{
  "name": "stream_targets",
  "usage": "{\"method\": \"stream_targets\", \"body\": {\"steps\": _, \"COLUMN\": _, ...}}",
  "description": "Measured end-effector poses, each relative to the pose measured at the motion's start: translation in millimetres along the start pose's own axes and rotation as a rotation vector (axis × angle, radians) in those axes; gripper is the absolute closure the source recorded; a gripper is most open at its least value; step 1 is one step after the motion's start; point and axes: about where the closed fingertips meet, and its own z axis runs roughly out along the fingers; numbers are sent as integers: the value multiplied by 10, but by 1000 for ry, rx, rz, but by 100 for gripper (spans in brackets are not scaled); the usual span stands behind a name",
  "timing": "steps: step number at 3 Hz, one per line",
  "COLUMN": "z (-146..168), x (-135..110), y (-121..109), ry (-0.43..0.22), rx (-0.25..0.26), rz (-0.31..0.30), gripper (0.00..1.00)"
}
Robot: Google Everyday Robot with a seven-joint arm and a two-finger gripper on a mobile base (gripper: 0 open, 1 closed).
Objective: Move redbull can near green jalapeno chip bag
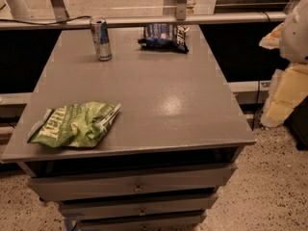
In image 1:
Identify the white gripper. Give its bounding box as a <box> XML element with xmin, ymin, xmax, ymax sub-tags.
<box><xmin>259</xmin><ymin>0</ymin><xmax>308</xmax><ymax>127</ymax></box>

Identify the redbull can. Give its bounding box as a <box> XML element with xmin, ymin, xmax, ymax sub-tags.
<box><xmin>90</xmin><ymin>18</ymin><xmax>113</xmax><ymax>61</ymax></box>

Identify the blue chip bag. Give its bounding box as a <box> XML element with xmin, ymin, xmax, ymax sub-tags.
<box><xmin>138</xmin><ymin>23</ymin><xmax>189</xmax><ymax>53</ymax></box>

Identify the green jalapeno chip bag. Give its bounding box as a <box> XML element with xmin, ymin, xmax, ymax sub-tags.
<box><xmin>28</xmin><ymin>101</ymin><xmax>121</xmax><ymax>148</ymax></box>

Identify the metal railing bar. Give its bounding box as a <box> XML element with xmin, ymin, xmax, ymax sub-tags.
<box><xmin>0</xmin><ymin>12</ymin><xmax>287</xmax><ymax>31</ymax></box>

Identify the grey drawer cabinet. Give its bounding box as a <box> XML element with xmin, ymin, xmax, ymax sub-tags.
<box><xmin>0</xmin><ymin>25</ymin><xmax>257</xmax><ymax>231</ymax></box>

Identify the bottom drawer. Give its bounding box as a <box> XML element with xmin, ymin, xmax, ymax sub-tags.
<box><xmin>78</xmin><ymin>211</ymin><xmax>205</xmax><ymax>231</ymax></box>

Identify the drawer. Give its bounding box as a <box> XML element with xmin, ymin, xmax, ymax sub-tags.
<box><xmin>29</xmin><ymin>163</ymin><xmax>237</xmax><ymax>201</ymax></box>
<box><xmin>78</xmin><ymin>211</ymin><xmax>205</xmax><ymax>231</ymax></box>
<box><xmin>60</xmin><ymin>192</ymin><xmax>218</xmax><ymax>220</ymax></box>

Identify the middle drawer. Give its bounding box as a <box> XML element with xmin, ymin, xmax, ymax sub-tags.
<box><xmin>60</xmin><ymin>192</ymin><xmax>218</xmax><ymax>220</ymax></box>

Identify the top drawer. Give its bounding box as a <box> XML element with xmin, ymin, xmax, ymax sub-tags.
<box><xmin>29</xmin><ymin>163</ymin><xmax>237</xmax><ymax>201</ymax></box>

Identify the white pipe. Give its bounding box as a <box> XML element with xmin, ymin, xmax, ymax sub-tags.
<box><xmin>5</xmin><ymin>0</ymin><xmax>32</xmax><ymax>20</ymax></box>

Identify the metal bracket centre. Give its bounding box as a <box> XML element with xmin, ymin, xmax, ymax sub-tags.
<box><xmin>175</xmin><ymin>0</ymin><xmax>187</xmax><ymax>20</ymax></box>

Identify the metal bracket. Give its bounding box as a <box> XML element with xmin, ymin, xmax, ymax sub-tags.
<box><xmin>50</xmin><ymin>0</ymin><xmax>69</xmax><ymax>22</ymax></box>
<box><xmin>175</xmin><ymin>0</ymin><xmax>187</xmax><ymax>20</ymax></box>

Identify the black cable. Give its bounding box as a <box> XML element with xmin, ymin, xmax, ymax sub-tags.
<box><xmin>0</xmin><ymin>14</ymin><xmax>92</xmax><ymax>26</ymax></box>

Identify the metal bracket left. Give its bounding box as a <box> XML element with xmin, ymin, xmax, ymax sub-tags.
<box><xmin>50</xmin><ymin>0</ymin><xmax>69</xmax><ymax>22</ymax></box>

